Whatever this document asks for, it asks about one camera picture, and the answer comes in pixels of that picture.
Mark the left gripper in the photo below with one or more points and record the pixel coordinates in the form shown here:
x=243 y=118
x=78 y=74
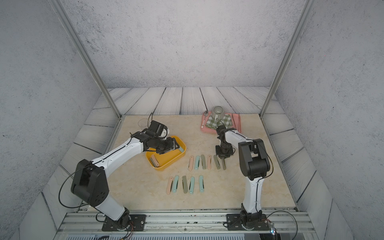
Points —
x=171 y=145

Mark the green checkered cloth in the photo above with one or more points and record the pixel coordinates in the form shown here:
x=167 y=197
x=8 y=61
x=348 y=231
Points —
x=212 y=123

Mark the aluminium frame post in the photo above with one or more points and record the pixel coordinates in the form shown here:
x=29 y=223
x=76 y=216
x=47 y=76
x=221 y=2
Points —
x=305 y=15
x=70 y=30

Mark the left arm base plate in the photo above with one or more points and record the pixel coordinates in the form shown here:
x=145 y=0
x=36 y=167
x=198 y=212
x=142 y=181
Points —
x=136 y=222

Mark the yellow plastic storage box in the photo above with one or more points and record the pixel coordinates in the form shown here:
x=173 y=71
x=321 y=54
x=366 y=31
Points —
x=165 y=160

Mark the clear plastic cup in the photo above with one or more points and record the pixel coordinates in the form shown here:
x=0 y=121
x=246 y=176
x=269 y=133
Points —
x=143 y=123

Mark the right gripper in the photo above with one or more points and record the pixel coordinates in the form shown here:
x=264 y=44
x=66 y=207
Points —
x=230 y=152

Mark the striped ceramic cup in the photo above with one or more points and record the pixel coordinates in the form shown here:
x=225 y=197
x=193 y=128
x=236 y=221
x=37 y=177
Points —
x=217 y=113

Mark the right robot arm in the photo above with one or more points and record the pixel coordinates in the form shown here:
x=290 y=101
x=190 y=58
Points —
x=254 y=164

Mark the left aluminium frame post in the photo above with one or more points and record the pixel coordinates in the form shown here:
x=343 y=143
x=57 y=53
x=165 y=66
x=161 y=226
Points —
x=70 y=30

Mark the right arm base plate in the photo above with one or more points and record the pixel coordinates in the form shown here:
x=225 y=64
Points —
x=246 y=222

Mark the pink folding fruit knife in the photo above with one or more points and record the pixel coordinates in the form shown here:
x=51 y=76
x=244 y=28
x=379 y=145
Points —
x=191 y=163

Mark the teal folding fruit knife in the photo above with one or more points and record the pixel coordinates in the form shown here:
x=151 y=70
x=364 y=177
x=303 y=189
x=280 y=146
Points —
x=175 y=184

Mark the pink handled spoon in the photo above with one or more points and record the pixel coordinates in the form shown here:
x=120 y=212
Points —
x=205 y=114

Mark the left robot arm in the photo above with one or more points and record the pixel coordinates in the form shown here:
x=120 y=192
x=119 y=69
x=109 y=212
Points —
x=90 y=182

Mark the right aluminium frame post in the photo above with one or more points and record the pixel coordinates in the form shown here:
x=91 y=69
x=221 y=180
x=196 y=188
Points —
x=305 y=15

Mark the aluminium rail base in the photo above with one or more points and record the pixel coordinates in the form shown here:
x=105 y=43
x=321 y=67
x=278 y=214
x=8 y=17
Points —
x=285 y=224

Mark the pink plastic tray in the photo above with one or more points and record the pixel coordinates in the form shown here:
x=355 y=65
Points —
x=208 y=130

